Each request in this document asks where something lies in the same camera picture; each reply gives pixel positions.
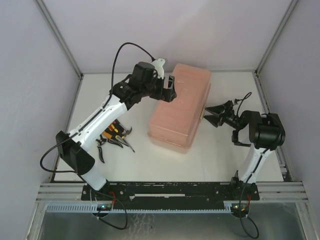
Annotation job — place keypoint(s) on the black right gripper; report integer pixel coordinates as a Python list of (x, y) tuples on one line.
[(223, 115)]

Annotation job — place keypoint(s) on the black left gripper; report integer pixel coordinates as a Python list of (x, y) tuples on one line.
[(162, 88)]

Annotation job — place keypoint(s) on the beige tool box latch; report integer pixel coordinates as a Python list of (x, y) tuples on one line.
[(203, 113)]

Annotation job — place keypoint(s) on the pink translucent tool box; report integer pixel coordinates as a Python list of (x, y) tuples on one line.
[(174, 125)]

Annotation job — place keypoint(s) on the black handled pliers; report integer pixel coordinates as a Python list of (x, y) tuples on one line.
[(100, 142)]

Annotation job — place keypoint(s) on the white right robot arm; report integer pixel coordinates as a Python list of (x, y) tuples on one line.
[(262, 133)]

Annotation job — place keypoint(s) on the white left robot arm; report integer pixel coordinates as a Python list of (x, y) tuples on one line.
[(146, 80)]

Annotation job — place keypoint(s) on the black claw hammer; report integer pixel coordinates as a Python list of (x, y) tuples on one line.
[(121, 128)]

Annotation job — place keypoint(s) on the yellow black screwdriver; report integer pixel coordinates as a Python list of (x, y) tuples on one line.
[(113, 128)]

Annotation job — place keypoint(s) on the black needle nose pliers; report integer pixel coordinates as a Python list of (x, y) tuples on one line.
[(119, 143)]

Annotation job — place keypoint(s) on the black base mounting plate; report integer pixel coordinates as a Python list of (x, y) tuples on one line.
[(181, 195)]

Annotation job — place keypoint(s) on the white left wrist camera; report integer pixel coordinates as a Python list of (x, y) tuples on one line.
[(159, 67)]

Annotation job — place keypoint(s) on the right aluminium corner post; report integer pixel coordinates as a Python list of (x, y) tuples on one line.
[(280, 28)]

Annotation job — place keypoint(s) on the aluminium corner post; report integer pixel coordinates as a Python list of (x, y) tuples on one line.
[(53, 27), (280, 28)]

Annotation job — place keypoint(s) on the aluminium frame rail front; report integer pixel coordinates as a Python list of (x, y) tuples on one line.
[(268, 192)]

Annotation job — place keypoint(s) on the left aluminium corner post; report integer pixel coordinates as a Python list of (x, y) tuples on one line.
[(53, 27)]

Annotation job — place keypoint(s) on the grey slotted cable duct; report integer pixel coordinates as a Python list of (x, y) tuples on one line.
[(105, 208)]

